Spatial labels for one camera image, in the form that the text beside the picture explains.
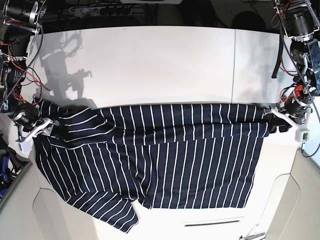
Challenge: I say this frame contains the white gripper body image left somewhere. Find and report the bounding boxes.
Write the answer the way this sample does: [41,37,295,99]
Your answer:
[17,117,59,144]

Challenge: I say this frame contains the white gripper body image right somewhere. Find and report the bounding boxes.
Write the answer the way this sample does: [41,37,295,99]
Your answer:
[264,107,313,131]

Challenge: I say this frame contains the navy white striped T-shirt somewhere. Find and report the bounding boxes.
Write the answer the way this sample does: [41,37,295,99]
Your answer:
[34,100,269,233]

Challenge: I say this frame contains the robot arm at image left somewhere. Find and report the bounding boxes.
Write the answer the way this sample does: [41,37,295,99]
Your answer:
[0,0,52,143]

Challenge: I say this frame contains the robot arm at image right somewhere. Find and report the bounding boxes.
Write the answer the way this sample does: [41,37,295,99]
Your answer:
[270,0,320,132]

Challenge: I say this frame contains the grey bin with blue items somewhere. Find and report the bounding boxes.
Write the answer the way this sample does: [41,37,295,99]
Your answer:
[0,133,32,210]

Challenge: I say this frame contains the black round stool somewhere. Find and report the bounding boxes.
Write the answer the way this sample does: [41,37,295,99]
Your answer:
[231,11,267,32]

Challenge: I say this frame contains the small metal stand bottom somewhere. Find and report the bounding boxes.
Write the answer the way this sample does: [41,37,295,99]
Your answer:
[238,223,267,240]

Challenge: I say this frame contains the white power strip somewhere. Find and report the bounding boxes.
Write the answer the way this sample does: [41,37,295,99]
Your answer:
[69,5,132,19]

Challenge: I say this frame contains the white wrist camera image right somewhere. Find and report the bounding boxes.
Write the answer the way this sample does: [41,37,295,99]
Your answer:
[295,128,310,143]

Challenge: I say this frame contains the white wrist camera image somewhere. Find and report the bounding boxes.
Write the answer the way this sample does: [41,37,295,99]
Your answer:
[295,128,310,143]
[15,138,33,154]

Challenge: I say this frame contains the black camera cable image right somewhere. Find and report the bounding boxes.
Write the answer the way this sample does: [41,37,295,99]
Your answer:
[301,141,320,158]

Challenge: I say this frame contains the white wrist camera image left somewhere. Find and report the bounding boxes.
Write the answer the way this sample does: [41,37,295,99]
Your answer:
[15,138,33,154]

